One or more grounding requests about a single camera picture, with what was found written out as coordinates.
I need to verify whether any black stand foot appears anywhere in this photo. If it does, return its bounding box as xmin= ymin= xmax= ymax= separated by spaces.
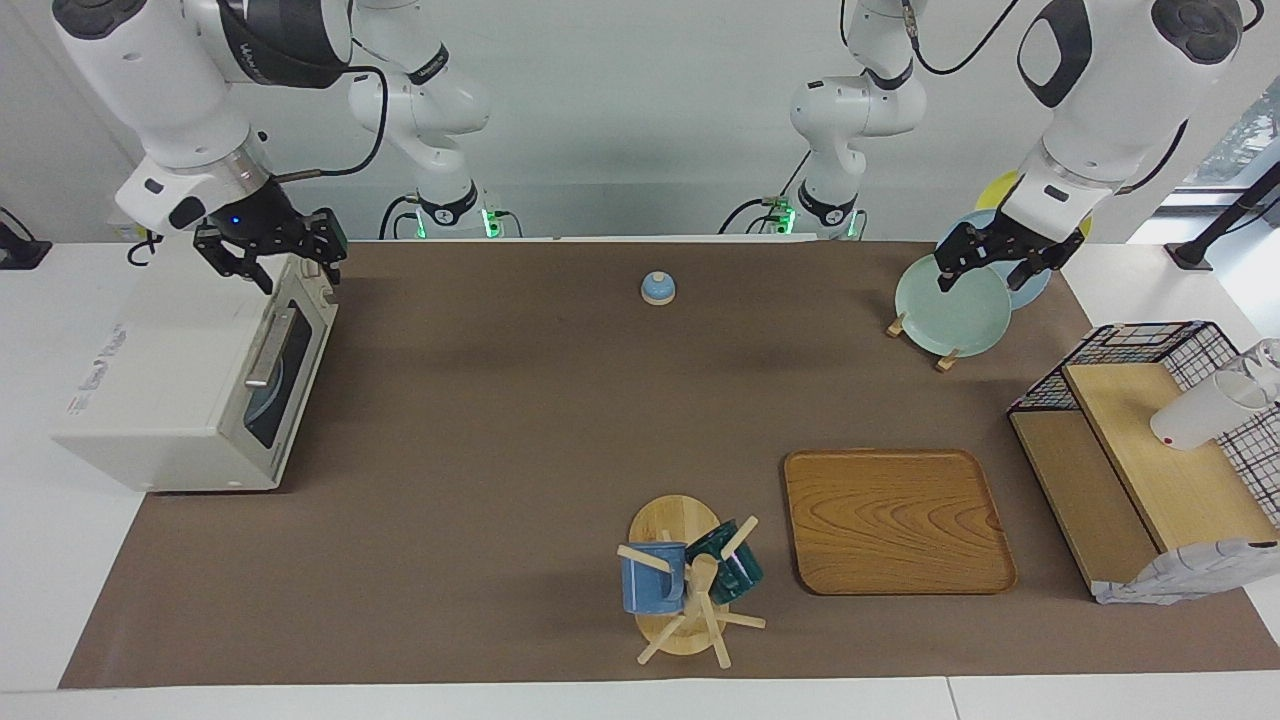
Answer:
xmin=0 ymin=208 xmax=53 ymax=271

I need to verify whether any wooden plate rack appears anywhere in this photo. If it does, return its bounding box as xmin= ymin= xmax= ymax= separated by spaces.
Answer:
xmin=887 ymin=313 xmax=961 ymax=373

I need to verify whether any white plastic cup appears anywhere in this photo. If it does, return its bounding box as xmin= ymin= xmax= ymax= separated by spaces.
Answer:
xmin=1150 ymin=370 xmax=1271 ymax=451

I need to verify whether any wooden mug tree stand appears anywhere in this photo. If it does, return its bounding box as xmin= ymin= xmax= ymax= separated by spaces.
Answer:
xmin=617 ymin=495 xmax=768 ymax=669

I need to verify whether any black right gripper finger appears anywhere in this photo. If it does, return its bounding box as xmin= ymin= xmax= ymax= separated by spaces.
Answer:
xmin=193 ymin=225 xmax=276 ymax=296
xmin=300 ymin=208 xmax=348 ymax=286

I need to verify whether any dark green mug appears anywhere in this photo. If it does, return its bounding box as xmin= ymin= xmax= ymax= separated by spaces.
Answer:
xmin=685 ymin=520 xmax=764 ymax=605

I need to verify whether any glass toaster oven door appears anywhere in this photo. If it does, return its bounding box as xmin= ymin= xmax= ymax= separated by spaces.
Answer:
xmin=232 ymin=295 xmax=338 ymax=483

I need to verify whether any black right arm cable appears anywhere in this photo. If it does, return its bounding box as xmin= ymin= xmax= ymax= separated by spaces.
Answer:
xmin=272 ymin=65 xmax=389 ymax=183

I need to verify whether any wooden serving tray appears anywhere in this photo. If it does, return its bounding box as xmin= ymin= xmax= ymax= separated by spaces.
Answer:
xmin=783 ymin=448 xmax=1018 ymax=597

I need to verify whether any cream toaster oven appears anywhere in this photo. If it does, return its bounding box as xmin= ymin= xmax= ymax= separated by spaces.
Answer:
xmin=52 ymin=252 xmax=339 ymax=493

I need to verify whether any clear glass cup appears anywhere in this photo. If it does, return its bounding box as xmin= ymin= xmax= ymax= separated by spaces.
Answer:
xmin=1240 ymin=338 xmax=1280 ymax=401

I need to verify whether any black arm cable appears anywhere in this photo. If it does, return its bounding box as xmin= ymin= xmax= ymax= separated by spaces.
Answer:
xmin=272 ymin=65 xmax=389 ymax=183
xmin=900 ymin=0 xmax=1023 ymax=77

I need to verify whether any light blue racked plate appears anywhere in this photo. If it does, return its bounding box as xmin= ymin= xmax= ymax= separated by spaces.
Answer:
xmin=940 ymin=208 xmax=1053 ymax=311

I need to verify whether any brown table mat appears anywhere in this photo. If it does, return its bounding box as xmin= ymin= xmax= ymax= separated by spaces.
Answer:
xmin=58 ymin=240 xmax=1280 ymax=689

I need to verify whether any black base cable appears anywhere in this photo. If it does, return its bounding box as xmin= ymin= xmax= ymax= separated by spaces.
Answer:
xmin=380 ymin=195 xmax=426 ymax=241
xmin=720 ymin=150 xmax=813 ymax=236

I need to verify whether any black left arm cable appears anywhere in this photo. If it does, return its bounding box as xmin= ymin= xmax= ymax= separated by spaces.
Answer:
xmin=900 ymin=0 xmax=1023 ymax=77

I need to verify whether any yellow plate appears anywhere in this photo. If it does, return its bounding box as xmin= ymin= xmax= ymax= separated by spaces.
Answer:
xmin=975 ymin=170 xmax=1093 ymax=241

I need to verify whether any blue mug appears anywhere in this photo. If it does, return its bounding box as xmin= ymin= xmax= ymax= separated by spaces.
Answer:
xmin=621 ymin=543 xmax=689 ymax=615

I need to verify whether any pale green plate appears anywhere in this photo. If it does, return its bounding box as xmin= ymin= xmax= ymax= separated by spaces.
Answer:
xmin=895 ymin=252 xmax=1013 ymax=358

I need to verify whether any black angled stand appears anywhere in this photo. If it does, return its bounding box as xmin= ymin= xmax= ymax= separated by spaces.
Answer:
xmin=1165 ymin=160 xmax=1280 ymax=271

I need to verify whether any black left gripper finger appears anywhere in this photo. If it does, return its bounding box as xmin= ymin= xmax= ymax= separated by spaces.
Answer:
xmin=935 ymin=225 xmax=991 ymax=294
xmin=1008 ymin=240 xmax=1086 ymax=293

